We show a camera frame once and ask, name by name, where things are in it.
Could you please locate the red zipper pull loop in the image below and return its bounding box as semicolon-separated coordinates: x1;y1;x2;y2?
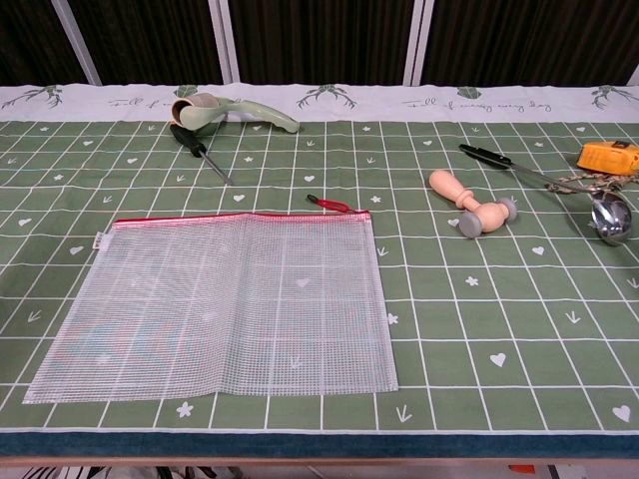
306;194;359;215

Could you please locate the green patterned cutting mat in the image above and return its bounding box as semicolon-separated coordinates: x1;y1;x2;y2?
0;83;639;435

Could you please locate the pale green lint roller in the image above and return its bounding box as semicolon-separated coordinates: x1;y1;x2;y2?
171;92;302;137

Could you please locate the braided twine cord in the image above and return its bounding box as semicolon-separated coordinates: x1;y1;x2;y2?
546;172;639;197

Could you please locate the yellow tape measure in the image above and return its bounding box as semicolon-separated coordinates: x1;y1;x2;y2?
577;140;639;177

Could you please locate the steel scoop with black handle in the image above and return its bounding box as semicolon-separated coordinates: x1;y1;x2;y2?
458;143;633;247

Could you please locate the black white striped object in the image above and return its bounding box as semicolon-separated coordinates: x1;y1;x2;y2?
22;466;109;479

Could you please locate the dark pleated curtain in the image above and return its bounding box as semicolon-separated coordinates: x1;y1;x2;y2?
0;0;639;87

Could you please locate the clear mesh zipper pouch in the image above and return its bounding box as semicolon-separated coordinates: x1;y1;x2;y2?
22;210;400;405

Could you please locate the black handled screwdriver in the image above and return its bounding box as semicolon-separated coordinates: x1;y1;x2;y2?
169;123;235;186

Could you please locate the dark blue under cloth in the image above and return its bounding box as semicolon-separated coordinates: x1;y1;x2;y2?
0;429;639;459

